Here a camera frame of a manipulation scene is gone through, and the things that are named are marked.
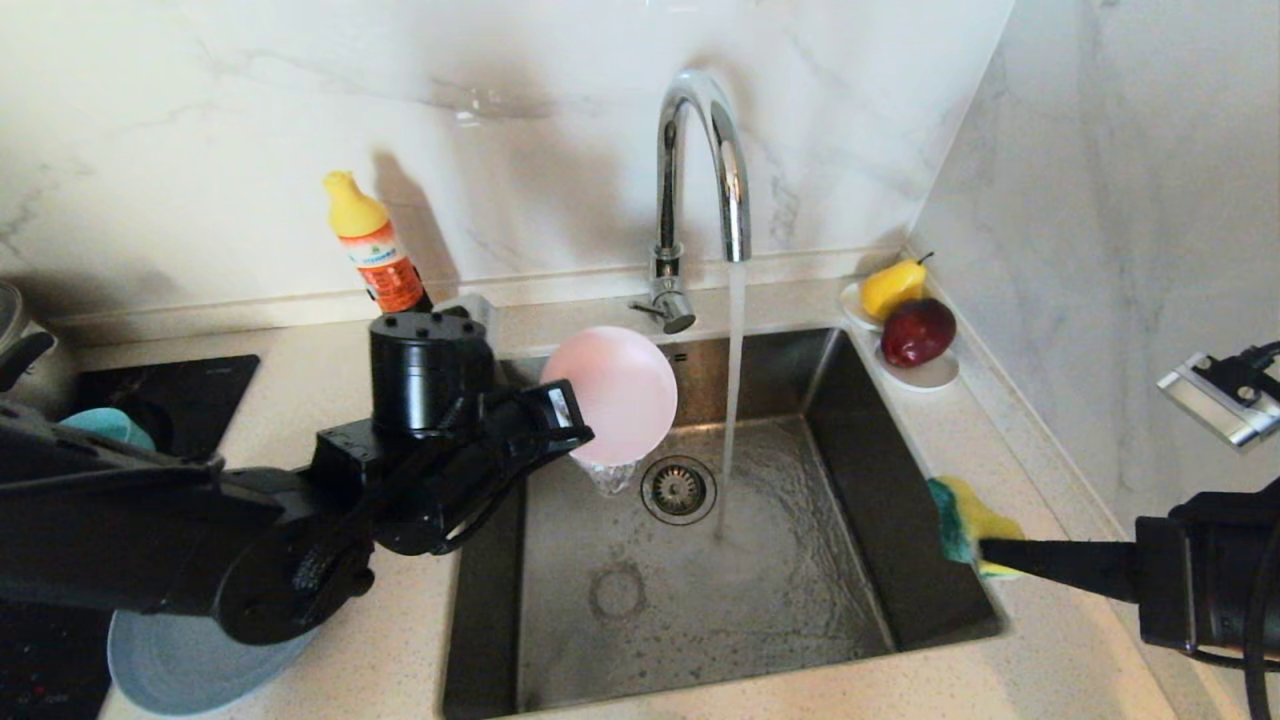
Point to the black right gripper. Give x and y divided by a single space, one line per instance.
1220 580

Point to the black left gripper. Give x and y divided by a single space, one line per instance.
460 480

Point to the yellow green sponge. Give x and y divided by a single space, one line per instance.
990 520

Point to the pink bowl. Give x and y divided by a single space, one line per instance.
615 395

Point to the yellow orange detergent bottle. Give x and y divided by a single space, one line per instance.
375 255

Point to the teal bowl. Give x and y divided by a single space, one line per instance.
115 425

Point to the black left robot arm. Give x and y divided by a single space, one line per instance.
150 530

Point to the stainless steel sink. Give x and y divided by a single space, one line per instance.
800 600

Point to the thin water trickle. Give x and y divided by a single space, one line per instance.
610 478

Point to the round metal drain strainer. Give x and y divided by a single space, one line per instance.
678 490

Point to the small white dish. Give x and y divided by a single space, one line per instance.
932 376
850 306

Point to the black induction cooktop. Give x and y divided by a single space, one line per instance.
190 400

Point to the dark red apple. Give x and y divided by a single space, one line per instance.
915 333

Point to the yellow pear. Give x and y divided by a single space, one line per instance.
888 288

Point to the blue-grey plate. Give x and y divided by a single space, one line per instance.
170 670

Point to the chrome gooseneck faucet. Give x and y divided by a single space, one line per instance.
668 180

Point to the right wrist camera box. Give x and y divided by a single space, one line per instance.
1215 405

